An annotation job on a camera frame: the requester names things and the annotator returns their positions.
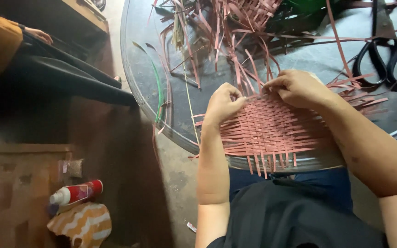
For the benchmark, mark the person's left hand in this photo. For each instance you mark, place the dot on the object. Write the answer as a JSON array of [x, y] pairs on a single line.
[[223, 105]]

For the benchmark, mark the person's right hand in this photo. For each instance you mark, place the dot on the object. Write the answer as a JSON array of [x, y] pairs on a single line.
[[298, 88]]

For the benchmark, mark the person's right fingers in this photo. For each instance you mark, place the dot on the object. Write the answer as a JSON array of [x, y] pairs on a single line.
[[275, 84]]

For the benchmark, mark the pink woven strip mat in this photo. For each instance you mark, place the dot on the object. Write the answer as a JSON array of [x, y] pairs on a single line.
[[271, 129]]

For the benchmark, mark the round grey metal tray table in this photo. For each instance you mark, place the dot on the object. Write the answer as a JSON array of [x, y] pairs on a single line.
[[288, 69]]

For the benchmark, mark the heap of pink strips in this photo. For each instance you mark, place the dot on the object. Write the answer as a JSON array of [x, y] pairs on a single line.
[[240, 31]]

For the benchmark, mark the bundle of yellow straw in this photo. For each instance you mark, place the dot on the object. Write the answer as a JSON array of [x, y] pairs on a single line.
[[177, 32]]

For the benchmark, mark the black scissors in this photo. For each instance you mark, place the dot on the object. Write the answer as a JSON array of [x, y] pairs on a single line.
[[386, 51]]

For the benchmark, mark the green strip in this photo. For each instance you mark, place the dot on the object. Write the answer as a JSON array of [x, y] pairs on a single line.
[[157, 89]]

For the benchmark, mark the person's dark clothing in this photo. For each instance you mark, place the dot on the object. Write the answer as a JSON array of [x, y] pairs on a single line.
[[295, 213]]

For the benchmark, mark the small white paper scrap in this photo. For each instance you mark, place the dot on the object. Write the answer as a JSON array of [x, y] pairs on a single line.
[[191, 227]]

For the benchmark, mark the wooden furniture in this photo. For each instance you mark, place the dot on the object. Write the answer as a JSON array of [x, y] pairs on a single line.
[[81, 15]]

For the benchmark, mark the red white tube bottle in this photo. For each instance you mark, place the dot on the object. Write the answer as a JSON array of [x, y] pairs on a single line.
[[76, 193]]

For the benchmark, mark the orange white patterned cloth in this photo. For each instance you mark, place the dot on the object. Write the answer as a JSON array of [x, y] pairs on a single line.
[[81, 224]]

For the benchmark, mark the brown wooden cabinet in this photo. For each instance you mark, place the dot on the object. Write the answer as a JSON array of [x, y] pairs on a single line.
[[16, 193]]

